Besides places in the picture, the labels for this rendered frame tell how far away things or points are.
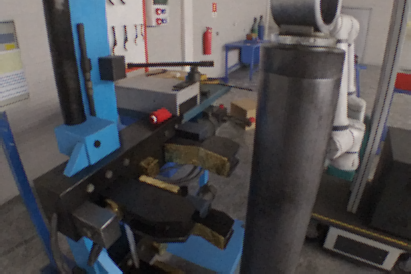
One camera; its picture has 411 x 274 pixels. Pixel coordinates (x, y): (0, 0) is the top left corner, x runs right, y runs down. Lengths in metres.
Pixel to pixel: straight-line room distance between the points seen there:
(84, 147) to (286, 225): 0.68
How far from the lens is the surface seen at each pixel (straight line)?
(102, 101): 1.14
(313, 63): 0.58
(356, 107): 2.00
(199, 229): 1.43
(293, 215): 0.78
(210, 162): 1.08
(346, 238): 1.92
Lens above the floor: 1.53
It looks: 23 degrees down
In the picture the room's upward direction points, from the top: straight up
